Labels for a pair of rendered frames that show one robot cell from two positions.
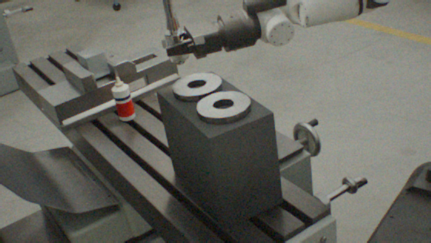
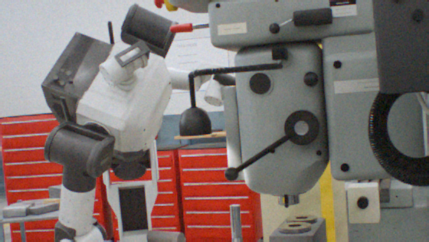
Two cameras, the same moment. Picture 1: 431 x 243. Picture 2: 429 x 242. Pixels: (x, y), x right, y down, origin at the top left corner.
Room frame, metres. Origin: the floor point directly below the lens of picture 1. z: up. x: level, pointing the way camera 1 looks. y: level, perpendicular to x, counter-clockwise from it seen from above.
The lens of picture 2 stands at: (2.28, 1.00, 1.54)
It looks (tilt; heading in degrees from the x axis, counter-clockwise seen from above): 3 degrees down; 222
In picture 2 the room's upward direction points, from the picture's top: 5 degrees counter-clockwise
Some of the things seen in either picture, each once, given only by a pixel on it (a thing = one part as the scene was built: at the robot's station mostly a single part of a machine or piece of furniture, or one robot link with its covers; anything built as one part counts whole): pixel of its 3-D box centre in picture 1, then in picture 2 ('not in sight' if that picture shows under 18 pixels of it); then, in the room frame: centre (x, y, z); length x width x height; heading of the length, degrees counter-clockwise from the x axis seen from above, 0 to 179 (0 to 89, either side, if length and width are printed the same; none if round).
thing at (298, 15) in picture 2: not in sight; (300, 21); (1.22, 0.31, 1.66); 0.12 x 0.04 x 0.04; 119
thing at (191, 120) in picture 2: not in sight; (194, 120); (1.25, 0.04, 1.48); 0.07 x 0.07 x 0.06
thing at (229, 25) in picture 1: (215, 36); not in sight; (1.17, -0.04, 1.13); 0.13 x 0.12 x 0.10; 10
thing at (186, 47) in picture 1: (180, 49); not in sight; (1.13, 0.04, 1.13); 0.06 x 0.02 x 0.03; 100
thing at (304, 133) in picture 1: (298, 144); not in sight; (1.38, -0.25, 0.66); 0.16 x 0.12 x 0.12; 119
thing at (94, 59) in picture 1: (93, 63); not in sight; (1.28, 0.27, 1.07); 0.06 x 0.05 x 0.06; 31
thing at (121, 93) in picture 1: (122, 98); not in sight; (1.17, 0.20, 1.01); 0.04 x 0.04 x 0.11
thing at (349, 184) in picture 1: (339, 191); not in sight; (1.27, -0.34, 0.54); 0.22 x 0.06 x 0.06; 119
